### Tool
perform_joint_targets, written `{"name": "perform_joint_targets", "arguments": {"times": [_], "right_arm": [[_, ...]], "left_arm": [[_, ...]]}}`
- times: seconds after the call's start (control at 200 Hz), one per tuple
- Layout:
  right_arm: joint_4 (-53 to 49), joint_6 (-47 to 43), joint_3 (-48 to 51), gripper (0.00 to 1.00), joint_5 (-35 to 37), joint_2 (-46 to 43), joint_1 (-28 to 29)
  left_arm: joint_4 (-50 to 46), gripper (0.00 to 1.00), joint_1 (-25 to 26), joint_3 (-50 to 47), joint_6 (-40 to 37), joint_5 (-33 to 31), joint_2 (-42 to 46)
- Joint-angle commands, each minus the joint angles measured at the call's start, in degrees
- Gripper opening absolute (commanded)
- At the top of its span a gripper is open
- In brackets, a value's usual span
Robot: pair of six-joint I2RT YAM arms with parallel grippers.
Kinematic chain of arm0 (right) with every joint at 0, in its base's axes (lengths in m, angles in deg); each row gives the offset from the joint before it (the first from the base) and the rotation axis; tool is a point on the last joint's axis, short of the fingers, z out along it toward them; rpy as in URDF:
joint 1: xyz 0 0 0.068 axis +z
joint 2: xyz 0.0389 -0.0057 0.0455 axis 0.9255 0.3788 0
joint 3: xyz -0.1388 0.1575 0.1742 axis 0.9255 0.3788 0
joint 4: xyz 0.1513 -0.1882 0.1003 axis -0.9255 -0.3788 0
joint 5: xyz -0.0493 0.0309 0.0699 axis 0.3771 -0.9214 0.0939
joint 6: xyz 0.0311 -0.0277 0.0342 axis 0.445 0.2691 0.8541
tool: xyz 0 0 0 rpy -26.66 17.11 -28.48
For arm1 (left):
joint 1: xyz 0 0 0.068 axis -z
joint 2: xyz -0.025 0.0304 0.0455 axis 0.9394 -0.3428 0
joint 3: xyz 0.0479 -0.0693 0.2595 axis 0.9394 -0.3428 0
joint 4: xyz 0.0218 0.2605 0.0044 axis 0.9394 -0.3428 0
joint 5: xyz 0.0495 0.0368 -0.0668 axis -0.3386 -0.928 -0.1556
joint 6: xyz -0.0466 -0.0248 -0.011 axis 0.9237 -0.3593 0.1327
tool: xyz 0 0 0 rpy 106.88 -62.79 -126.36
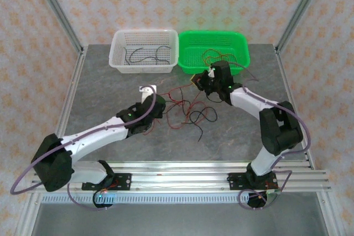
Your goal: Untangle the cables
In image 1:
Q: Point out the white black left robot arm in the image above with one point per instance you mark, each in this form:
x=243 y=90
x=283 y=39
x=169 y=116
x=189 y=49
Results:
x=91 y=139

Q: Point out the green plastic basket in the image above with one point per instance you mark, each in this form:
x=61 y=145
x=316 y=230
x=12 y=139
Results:
x=190 y=64

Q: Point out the white plastic basket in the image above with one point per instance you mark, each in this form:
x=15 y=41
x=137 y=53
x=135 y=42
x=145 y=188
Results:
x=143 y=67

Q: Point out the aluminium table side rail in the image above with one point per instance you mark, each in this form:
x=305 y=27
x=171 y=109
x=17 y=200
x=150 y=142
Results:
x=285 y=75
x=69 y=103

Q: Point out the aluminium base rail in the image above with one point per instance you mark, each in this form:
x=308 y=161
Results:
x=179 y=182

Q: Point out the aluminium frame post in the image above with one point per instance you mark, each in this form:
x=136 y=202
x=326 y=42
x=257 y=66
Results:
x=56 y=6
x=27 y=216
x=329 y=214
x=302 y=6

